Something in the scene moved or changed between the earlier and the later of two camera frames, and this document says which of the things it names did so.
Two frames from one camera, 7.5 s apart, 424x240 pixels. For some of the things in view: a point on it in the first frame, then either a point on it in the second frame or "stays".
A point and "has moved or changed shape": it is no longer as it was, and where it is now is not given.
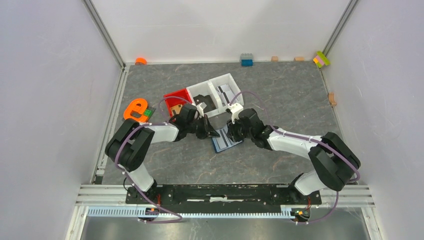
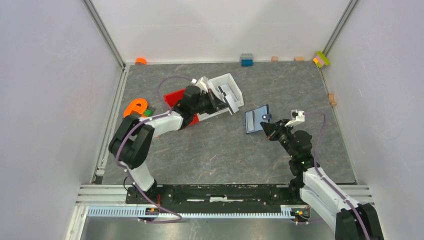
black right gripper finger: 232,130 -> 268,127
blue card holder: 223,142 has moved or changed shape
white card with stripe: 224,140 -> 231,104
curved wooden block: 331,100 stays
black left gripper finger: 209,128 -> 217,105
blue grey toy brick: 246,59 stays
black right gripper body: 243,133 -> 282,133
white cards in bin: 226,94 stays
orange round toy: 140,61 stays
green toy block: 148,112 stays
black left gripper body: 197,127 -> 205,104
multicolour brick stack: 320,59 stays
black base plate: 223,197 stays
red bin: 181,97 stays
